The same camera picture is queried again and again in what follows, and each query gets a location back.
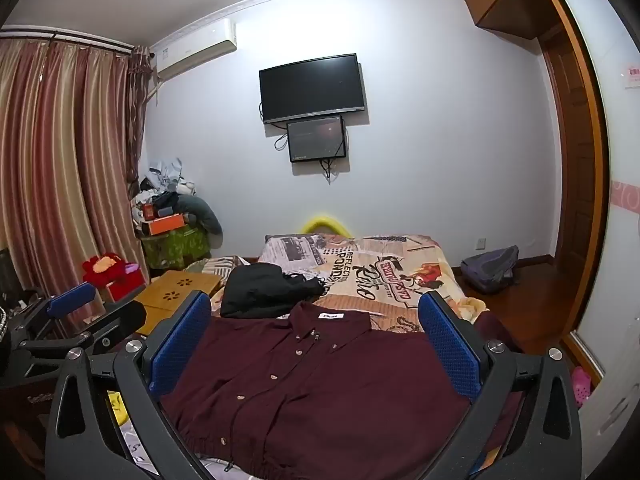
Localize grey backpack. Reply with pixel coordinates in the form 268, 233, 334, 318
460, 245, 521, 295

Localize pink slipper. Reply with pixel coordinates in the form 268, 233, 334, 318
570, 366, 592, 408

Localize black garment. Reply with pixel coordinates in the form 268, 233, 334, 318
220, 262, 326, 319

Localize yellow ring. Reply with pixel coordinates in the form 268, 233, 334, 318
302, 214, 353, 236

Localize maroon button-up shirt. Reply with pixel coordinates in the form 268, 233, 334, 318
160, 301, 526, 478

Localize wall-mounted black television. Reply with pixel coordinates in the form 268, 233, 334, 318
258, 53, 366, 125

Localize printed blanket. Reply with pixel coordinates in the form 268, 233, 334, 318
207, 232, 486, 336

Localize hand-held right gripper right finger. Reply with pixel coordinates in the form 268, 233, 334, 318
417, 290, 583, 480

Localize wooden door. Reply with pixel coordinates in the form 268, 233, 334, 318
542, 30, 608, 331

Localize small black monitor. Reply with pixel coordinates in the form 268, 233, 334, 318
287, 115, 347, 163

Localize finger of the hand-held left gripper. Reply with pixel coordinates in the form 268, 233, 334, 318
75, 301, 148, 349
47, 281, 97, 319

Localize red plush toy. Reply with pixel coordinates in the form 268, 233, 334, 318
82, 252, 128, 286

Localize white air conditioner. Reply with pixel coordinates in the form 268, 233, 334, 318
150, 18, 237, 81

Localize red box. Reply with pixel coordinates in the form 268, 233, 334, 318
107, 262, 146, 303

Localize orange box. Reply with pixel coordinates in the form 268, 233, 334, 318
148, 213, 184, 236

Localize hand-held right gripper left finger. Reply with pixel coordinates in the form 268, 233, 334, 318
45, 290, 223, 480

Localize pile of clutter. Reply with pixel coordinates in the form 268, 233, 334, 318
131, 157, 198, 221

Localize cartoon printed bed sheet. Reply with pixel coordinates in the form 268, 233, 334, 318
107, 390, 166, 471

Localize bamboo folding lap table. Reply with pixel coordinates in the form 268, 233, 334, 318
132, 270, 223, 336

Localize white sliding wardrobe door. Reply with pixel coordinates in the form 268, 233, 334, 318
545, 0, 640, 461

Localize striped pink curtain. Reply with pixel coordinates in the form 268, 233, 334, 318
0, 35, 148, 321

